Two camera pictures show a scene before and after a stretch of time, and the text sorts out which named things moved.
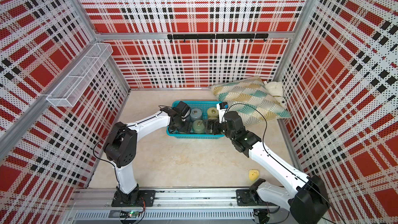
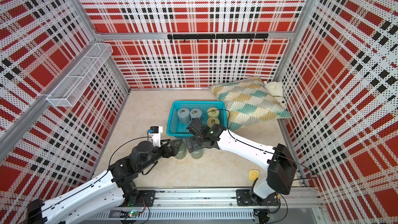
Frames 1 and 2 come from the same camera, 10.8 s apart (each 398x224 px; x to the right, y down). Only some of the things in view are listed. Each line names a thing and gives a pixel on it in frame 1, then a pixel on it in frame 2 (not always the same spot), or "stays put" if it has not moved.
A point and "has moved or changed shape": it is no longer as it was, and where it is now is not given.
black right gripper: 216,124 → 195,145
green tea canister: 198,126 has moved or changed shape
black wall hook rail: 250,36 stays put
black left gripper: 187,128 → 168,154
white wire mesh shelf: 69,91 stays put
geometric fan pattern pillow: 251,98 stays put
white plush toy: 275,88 stays put
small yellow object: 253,174 stays put
